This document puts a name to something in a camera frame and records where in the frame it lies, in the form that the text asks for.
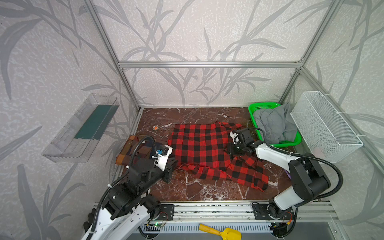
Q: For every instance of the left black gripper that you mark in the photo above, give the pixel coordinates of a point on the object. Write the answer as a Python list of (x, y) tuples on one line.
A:
[(170, 166)]

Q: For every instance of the red black plaid shirt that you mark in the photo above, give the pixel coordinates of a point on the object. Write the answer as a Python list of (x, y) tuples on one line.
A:
[(202, 150)]

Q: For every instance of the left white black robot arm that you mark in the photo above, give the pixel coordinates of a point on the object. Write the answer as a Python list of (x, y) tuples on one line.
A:
[(127, 206)]

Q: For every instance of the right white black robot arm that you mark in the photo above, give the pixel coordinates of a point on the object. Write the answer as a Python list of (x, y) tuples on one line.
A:
[(308, 178)]

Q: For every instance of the grey long sleeve shirt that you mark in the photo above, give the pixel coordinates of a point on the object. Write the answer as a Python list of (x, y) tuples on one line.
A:
[(277, 124)]

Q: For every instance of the folded brown plaid shirt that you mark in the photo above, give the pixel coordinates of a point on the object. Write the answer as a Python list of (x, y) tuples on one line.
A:
[(144, 151)]

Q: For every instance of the green plastic basket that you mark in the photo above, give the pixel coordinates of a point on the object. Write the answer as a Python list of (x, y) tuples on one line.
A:
[(270, 105)]

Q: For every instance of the black glove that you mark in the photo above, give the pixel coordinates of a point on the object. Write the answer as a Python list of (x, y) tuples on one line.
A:
[(88, 217)]

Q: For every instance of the yellow toy shovel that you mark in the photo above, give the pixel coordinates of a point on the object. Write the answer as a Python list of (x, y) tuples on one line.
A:
[(226, 234)]

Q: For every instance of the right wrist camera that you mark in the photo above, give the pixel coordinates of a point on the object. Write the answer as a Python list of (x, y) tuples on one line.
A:
[(235, 138)]

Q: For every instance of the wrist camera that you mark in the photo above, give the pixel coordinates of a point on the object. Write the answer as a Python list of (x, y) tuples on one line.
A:
[(161, 157), (235, 138)]

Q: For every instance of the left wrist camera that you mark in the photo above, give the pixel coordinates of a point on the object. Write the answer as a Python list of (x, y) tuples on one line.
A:
[(161, 157)]

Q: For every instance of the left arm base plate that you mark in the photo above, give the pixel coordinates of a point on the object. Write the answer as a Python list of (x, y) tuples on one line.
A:
[(166, 212)]

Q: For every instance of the aluminium front rail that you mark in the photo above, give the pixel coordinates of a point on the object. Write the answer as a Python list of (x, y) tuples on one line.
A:
[(242, 212)]

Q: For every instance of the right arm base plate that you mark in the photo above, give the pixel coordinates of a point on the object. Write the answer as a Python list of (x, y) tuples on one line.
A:
[(269, 211)]

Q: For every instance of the clear plastic wall tray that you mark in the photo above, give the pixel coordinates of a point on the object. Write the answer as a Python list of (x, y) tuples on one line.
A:
[(80, 136)]

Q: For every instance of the white wire mesh basket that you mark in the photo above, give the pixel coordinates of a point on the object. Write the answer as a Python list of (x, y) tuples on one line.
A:
[(324, 129)]

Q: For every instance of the aluminium frame crossbar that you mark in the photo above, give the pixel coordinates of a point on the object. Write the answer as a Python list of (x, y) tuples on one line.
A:
[(209, 64)]

